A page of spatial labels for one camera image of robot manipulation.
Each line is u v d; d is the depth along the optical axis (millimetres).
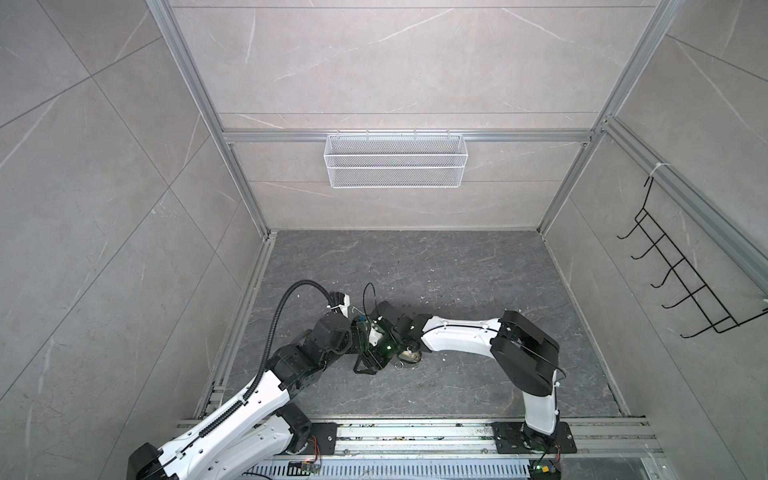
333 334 555
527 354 479
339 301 661
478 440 749
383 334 778
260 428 590
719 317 590
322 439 734
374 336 773
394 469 700
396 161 1009
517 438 704
